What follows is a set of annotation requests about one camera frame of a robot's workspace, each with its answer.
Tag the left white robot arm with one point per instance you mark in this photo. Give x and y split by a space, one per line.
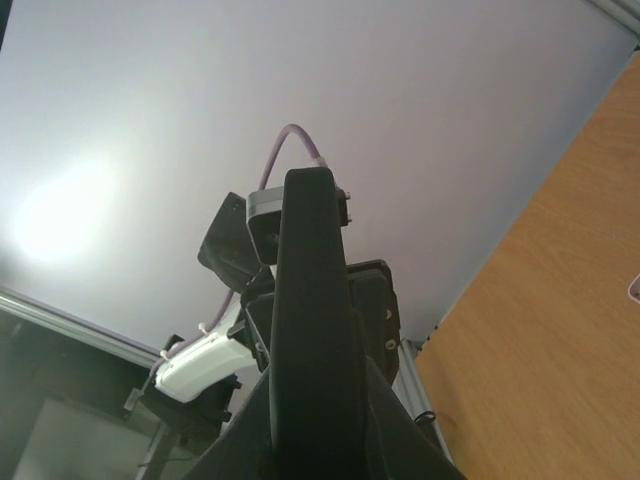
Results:
221 353

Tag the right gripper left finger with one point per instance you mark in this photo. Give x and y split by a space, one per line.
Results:
243 451

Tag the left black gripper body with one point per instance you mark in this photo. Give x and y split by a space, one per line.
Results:
372 299

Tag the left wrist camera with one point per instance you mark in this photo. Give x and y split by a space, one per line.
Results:
299 224

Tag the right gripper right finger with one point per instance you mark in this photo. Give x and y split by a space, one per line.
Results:
395 446

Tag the phone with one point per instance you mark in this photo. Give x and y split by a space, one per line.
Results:
317 385

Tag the aluminium front rail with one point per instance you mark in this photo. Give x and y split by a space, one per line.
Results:
410 390

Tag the pink phone case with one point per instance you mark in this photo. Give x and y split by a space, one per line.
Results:
634 290

